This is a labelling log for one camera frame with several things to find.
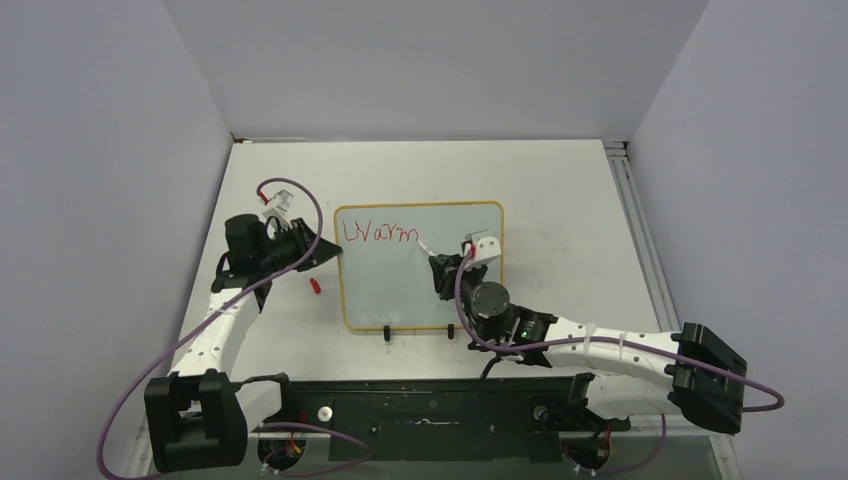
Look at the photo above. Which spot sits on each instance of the white red marker pen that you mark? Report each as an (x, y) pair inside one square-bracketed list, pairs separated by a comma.
[(426, 249)]

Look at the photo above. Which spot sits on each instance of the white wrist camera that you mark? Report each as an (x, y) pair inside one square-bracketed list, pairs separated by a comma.
[(277, 206), (482, 247)]

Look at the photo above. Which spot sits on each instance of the aluminium rail frame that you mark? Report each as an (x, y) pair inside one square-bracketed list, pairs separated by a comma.
[(657, 286)]

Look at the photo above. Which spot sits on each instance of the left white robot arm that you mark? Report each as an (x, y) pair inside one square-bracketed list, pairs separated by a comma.
[(197, 418)]

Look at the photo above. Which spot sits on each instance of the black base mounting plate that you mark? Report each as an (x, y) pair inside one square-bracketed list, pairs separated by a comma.
[(445, 420)]

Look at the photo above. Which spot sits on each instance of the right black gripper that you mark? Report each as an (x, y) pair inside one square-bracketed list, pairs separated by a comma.
[(447, 268)]

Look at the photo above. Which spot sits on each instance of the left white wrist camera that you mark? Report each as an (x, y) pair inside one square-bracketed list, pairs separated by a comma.
[(277, 206)]

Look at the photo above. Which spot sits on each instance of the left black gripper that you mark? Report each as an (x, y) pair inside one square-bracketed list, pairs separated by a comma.
[(303, 237)]

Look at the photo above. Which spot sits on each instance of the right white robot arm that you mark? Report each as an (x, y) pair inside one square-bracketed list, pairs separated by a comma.
[(691, 372)]

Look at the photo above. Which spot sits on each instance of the yellow-framed whiteboard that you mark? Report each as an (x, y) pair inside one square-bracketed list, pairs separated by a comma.
[(385, 278)]

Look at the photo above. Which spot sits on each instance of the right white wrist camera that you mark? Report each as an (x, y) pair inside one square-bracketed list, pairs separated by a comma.
[(482, 247)]

